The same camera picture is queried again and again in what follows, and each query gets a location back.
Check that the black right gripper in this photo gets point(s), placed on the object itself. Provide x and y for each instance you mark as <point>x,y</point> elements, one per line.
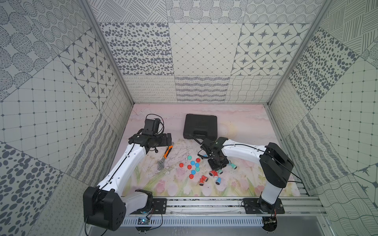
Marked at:
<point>214,167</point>

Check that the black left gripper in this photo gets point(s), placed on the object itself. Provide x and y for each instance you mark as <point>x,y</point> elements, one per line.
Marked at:
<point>164,140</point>

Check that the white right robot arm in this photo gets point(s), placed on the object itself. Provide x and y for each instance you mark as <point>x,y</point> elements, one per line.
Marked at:
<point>276,165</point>

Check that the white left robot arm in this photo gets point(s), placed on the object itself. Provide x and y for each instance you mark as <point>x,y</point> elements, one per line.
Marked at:
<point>104,206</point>

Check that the black plastic tool case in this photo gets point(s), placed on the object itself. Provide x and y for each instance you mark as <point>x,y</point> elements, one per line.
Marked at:
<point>201,127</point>

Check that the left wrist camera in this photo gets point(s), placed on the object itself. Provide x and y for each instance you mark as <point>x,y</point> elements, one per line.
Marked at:
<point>152,125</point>

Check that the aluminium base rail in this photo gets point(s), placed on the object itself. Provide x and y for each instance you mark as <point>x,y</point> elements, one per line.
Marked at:
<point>210,212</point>

